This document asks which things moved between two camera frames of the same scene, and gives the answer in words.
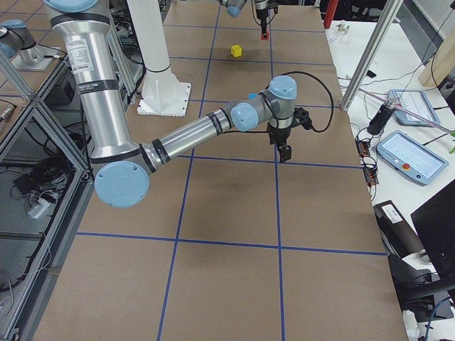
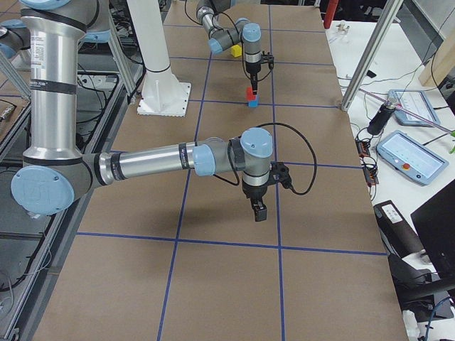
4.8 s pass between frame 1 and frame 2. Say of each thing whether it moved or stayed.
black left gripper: moved
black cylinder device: stayed
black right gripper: moved
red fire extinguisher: stayed
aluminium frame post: stayed
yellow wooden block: stayed
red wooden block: moved
